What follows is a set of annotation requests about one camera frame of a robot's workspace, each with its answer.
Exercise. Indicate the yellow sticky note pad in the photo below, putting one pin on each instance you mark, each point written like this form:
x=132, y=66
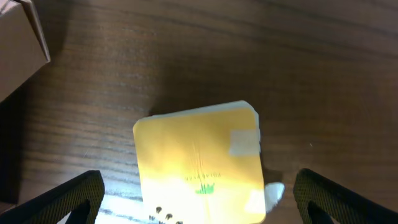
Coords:
x=204, y=166

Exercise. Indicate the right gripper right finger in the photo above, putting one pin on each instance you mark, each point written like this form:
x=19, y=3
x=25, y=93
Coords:
x=320, y=200

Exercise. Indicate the open cardboard box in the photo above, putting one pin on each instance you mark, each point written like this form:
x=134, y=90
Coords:
x=23, y=46

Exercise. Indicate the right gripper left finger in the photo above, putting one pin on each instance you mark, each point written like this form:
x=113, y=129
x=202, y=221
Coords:
x=79, y=198

